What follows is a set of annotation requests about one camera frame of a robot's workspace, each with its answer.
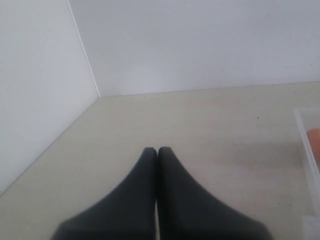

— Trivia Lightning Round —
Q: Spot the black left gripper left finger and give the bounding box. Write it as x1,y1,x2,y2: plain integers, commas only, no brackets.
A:
52,147,157,240

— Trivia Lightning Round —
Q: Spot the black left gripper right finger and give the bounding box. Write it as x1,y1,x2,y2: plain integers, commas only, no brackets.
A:
156,147,273,240

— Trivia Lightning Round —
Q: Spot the brown egg far left back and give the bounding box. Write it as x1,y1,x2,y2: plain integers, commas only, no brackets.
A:
306,128,320,162

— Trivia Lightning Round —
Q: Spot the clear plastic tray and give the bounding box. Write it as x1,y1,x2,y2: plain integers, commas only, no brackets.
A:
294,108,320,240

